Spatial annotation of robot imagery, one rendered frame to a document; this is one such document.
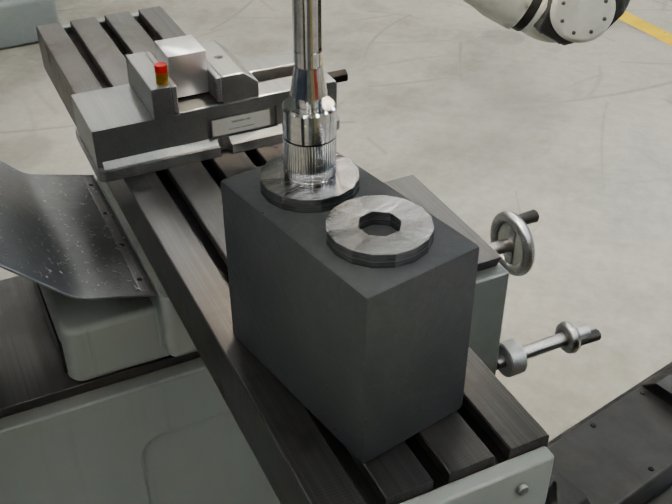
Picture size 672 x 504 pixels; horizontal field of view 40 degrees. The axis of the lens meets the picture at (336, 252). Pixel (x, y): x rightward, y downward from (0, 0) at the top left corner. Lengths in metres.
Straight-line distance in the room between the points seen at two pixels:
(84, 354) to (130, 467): 0.21
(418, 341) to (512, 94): 2.89
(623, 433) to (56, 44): 1.10
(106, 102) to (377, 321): 0.67
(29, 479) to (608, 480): 0.76
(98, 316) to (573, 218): 1.96
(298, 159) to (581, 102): 2.87
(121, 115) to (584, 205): 1.97
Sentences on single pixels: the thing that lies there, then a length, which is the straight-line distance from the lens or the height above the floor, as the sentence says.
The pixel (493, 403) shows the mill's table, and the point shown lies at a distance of 0.90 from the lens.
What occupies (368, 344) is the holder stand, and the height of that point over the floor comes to 1.07.
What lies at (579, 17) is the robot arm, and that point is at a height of 1.14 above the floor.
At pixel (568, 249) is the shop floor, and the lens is 2.76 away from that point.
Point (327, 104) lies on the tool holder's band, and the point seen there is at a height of 1.20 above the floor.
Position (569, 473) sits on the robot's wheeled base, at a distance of 1.31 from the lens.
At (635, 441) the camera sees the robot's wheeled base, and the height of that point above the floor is 0.59.
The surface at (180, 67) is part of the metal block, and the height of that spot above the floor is 1.04.
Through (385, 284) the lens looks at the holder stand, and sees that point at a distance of 0.72.
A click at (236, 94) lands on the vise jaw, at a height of 1.01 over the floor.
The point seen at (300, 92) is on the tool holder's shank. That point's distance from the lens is 0.78.
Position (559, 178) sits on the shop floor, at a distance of 3.10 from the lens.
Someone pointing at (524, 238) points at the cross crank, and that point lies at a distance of 1.59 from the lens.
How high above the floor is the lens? 1.55
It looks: 35 degrees down
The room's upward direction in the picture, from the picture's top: straight up
